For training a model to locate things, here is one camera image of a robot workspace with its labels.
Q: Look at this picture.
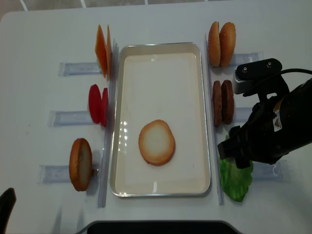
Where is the upright bun bottom slice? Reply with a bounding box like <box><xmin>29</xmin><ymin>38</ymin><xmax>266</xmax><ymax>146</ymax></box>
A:
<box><xmin>69</xmin><ymin>138</ymin><xmax>92</xmax><ymax>192</ymax></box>

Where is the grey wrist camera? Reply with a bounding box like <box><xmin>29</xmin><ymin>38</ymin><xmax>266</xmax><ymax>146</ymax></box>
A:
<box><xmin>232</xmin><ymin>58</ymin><xmax>282</xmax><ymax>94</ymax></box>

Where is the clear pusher rack left-near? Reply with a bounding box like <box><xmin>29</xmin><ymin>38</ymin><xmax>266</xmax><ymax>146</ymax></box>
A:
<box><xmin>37</xmin><ymin>164</ymin><xmax>101</xmax><ymax>185</ymax></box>

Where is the outer sesame bun top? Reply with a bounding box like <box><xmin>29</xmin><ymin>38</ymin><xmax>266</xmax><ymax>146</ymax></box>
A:
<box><xmin>219</xmin><ymin>22</ymin><xmax>236</xmax><ymax>68</ymax></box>

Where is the clear pusher rack right-far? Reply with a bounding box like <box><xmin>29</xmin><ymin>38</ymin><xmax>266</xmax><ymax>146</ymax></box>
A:
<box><xmin>230</xmin><ymin>51</ymin><xmax>264</xmax><ymax>67</ymax></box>

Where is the green lettuce leaf carried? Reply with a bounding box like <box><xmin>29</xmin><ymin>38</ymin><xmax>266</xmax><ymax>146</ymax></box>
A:
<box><xmin>218</xmin><ymin>135</ymin><xmax>254</xmax><ymax>202</ymax></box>

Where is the clear pusher rack right-near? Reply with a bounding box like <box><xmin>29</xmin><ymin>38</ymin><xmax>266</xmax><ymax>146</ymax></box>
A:
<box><xmin>252</xmin><ymin>160</ymin><xmax>291</xmax><ymax>181</ymax></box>

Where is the black device at bottom edge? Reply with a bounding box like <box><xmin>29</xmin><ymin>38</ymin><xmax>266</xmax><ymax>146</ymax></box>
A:
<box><xmin>82</xmin><ymin>221</ymin><xmax>239</xmax><ymax>234</ymax></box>

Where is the metal baking tray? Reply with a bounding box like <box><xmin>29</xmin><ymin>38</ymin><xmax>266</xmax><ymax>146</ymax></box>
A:
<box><xmin>110</xmin><ymin>42</ymin><xmax>211</xmax><ymax>197</ymax></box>

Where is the outer red tomato slice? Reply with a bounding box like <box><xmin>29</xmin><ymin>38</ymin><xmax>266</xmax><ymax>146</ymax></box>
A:
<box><xmin>88</xmin><ymin>84</ymin><xmax>101</xmax><ymax>124</ymax></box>

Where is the brown meat patty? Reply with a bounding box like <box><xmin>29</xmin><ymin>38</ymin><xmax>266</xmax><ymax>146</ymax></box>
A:
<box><xmin>221</xmin><ymin>80</ymin><xmax>234</xmax><ymax>125</ymax></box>
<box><xmin>212</xmin><ymin>80</ymin><xmax>222</xmax><ymax>127</ymax></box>

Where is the inner red tomato slice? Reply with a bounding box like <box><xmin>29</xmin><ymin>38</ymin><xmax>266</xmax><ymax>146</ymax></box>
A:
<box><xmin>100</xmin><ymin>88</ymin><xmax>108</xmax><ymax>128</ymax></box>

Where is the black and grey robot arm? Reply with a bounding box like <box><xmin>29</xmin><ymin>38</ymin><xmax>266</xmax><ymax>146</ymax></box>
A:
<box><xmin>217</xmin><ymin>80</ymin><xmax>312</xmax><ymax>203</ymax></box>

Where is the bun bottom slice on tray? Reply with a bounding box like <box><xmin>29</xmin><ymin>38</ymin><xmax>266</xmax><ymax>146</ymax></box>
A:
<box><xmin>138</xmin><ymin>119</ymin><xmax>175</xmax><ymax>166</ymax></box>

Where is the clear pusher rack left-far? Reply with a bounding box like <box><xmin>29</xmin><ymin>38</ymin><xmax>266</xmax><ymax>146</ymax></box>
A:
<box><xmin>58</xmin><ymin>62</ymin><xmax>102</xmax><ymax>77</ymax></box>

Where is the clear pusher rack right-middle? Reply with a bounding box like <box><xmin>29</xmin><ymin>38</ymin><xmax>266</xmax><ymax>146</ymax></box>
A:
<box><xmin>233</xmin><ymin>107</ymin><xmax>253</xmax><ymax>122</ymax></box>

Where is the outer brown meat patty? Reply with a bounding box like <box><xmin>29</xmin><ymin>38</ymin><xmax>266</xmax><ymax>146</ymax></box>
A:
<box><xmin>221</xmin><ymin>80</ymin><xmax>234</xmax><ymax>125</ymax></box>

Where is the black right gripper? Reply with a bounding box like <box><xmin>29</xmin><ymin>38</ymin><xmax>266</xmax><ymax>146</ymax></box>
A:
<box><xmin>217</xmin><ymin>99</ymin><xmax>293</xmax><ymax>169</ymax></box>

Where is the inner sesame bun top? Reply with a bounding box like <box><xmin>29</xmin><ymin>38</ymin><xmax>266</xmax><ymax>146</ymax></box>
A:
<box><xmin>208</xmin><ymin>21</ymin><xmax>221</xmax><ymax>67</ymax></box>

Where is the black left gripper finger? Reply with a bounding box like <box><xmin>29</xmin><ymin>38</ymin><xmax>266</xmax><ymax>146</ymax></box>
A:
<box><xmin>0</xmin><ymin>188</ymin><xmax>17</xmax><ymax>234</ymax></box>

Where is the red tomato slice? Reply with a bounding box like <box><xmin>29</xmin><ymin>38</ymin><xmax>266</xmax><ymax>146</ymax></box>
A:
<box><xmin>88</xmin><ymin>84</ymin><xmax>101</xmax><ymax>124</ymax></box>
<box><xmin>100</xmin><ymin>88</ymin><xmax>108</xmax><ymax>128</ymax></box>

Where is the inner orange cheese slice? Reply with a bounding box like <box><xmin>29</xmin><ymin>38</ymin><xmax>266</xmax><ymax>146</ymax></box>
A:
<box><xmin>106</xmin><ymin>25</ymin><xmax>112</xmax><ymax>79</ymax></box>

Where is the sesame bun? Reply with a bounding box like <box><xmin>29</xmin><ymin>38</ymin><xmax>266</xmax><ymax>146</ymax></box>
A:
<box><xmin>219</xmin><ymin>22</ymin><xmax>236</xmax><ymax>68</ymax></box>
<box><xmin>208</xmin><ymin>21</ymin><xmax>221</xmax><ymax>67</ymax></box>

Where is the orange cheese slice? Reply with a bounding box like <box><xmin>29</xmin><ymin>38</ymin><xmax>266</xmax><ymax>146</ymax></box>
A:
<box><xmin>106</xmin><ymin>25</ymin><xmax>112</xmax><ymax>79</ymax></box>
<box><xmin>95</xmin><ymin>24</ymin><xmax>107</xmax><ymax>77</ymax></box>

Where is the inner brown meat patty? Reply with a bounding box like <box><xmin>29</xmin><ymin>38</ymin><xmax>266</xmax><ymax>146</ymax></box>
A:
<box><xmin>212</xmin><ymin>80</ymin><xmax>222</xmax><ymax>127</ymax></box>

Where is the clear pusher rack left-middle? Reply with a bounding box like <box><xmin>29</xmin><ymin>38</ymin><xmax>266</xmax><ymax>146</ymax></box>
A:
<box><xmin>48</xmin><ymin>111</ymin><xmax>94</xmax><ymax>127</ymax></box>

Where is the outer orange cheese slice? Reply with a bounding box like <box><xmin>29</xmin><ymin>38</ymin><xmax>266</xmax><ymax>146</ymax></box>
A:
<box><xmin>95</xmin><ymin>24</ymin><xmax>107</xmax><ymax>77</ymax></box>

